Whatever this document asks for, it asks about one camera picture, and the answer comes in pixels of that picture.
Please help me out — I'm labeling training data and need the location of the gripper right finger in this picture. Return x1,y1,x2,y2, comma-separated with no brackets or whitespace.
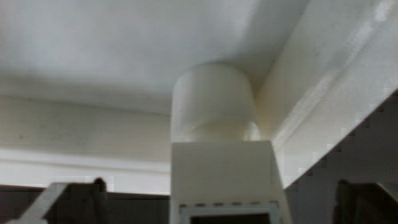
332,180,398,224

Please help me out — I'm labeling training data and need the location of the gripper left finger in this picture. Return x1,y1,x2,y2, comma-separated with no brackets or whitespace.
16,178,108,224

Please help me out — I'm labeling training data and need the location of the white table leg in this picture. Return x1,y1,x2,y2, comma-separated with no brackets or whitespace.
170,64,293,224

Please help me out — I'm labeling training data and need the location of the white square table top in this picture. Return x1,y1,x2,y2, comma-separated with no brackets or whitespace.
0,0,398,194

